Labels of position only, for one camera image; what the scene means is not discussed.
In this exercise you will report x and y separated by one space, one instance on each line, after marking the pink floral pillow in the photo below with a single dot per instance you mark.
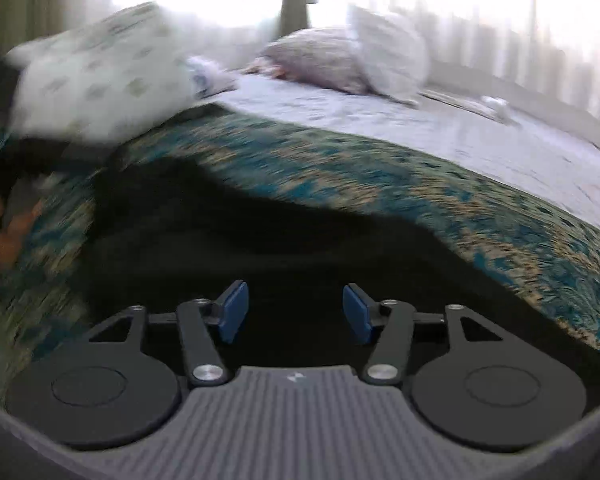
315 57

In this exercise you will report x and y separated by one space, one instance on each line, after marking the black pants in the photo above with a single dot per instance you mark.
280 240

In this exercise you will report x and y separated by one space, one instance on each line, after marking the beige curtain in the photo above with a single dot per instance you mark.
30 5

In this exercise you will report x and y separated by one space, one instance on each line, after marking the white bed sheet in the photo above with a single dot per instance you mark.
430 125

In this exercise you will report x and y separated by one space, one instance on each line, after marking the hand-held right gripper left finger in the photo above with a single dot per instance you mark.
235 310

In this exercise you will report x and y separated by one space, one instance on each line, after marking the white green-spotted pillow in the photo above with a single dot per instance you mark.
105 75

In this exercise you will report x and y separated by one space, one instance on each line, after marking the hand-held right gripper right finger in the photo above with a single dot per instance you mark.
356 312

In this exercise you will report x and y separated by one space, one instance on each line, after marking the person's left hand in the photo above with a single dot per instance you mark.
11 240

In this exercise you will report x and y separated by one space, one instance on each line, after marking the white and blue cloth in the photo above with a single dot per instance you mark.
211 76

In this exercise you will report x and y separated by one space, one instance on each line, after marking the sheer white curtain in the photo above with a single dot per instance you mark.
480 15

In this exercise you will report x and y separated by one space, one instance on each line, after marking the teal patterned blanket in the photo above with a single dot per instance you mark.
370 170

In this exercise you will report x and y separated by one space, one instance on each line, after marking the small white object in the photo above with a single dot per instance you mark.
496 106

